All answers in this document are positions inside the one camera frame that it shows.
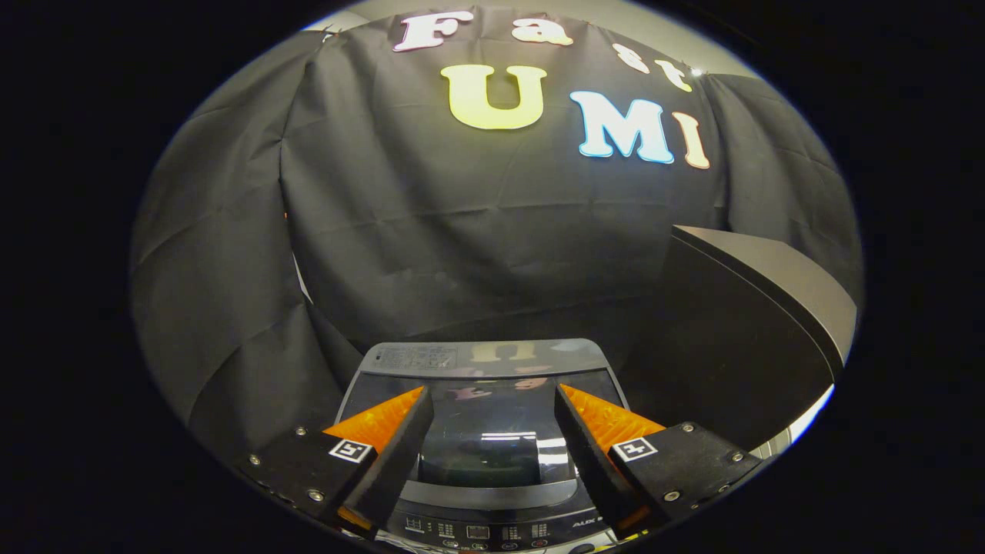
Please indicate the grey washing machine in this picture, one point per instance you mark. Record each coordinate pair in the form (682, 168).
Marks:
(500, 531)

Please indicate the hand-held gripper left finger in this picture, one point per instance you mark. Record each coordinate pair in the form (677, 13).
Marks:
(404, 454)

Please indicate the beige cabinet with dark top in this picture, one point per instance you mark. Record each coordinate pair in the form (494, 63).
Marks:
(731, 346)

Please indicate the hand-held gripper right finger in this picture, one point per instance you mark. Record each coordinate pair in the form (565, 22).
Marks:
(585, 454)

